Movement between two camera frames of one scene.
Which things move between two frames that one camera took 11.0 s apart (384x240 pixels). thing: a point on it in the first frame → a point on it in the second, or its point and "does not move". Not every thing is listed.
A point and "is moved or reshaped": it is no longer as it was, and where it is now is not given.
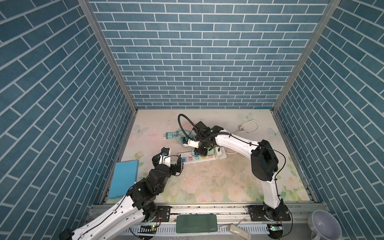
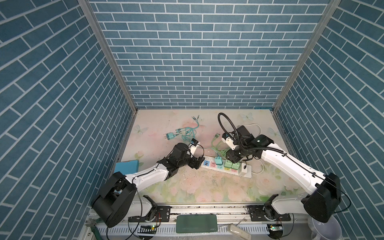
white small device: x=238 y=231 does not move
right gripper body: x=202 y=146 → x=239 y=151
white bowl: x=323 y=226 does not move
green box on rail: x=196 y=223 does not move
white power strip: x=188 y=157 is moved or reshaped
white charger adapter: x=219 y=154 is moved or reshaped
